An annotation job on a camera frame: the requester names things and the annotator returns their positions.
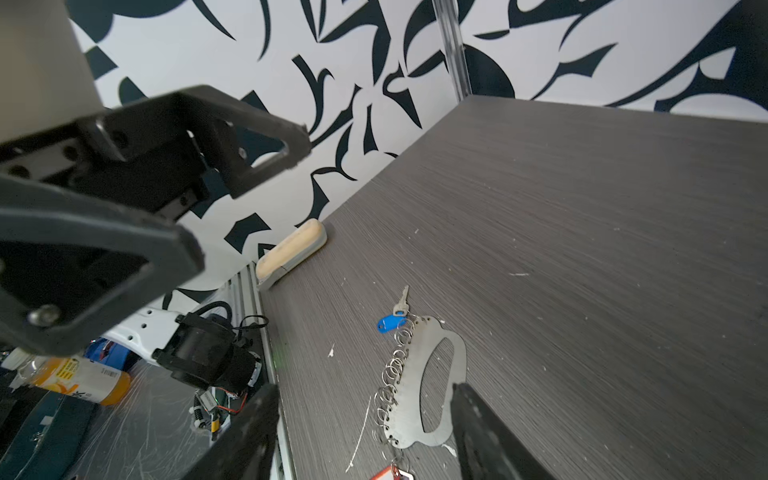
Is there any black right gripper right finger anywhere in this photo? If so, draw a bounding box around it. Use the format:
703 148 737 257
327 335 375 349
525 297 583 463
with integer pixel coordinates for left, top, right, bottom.
450 383 554 480

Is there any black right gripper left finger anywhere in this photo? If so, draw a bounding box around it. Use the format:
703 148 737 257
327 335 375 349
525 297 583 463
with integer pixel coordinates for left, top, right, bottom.
182 384 280 480

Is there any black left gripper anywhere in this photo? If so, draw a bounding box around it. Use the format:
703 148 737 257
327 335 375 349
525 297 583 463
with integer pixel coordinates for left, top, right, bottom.
0 0 313 358

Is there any red key tag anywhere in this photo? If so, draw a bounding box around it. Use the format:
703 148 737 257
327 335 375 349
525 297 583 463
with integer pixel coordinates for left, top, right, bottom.
371 464 415 480

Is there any blue key tag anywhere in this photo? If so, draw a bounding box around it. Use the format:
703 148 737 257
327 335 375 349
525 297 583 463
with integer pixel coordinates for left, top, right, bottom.
376 314 408 333

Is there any silver key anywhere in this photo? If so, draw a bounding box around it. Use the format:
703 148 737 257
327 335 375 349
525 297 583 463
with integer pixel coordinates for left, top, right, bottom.
392 285 410 317

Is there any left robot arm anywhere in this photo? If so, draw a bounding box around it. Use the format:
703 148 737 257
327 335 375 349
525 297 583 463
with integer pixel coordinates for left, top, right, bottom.
1 1 311 392

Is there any orange yellow bottle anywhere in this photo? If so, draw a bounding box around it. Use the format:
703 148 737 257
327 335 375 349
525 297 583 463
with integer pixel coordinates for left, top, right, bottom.
28 357 131 406

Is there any wooden brush block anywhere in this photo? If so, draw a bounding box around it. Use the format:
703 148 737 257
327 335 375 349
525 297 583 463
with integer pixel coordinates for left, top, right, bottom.
255 219 328 291

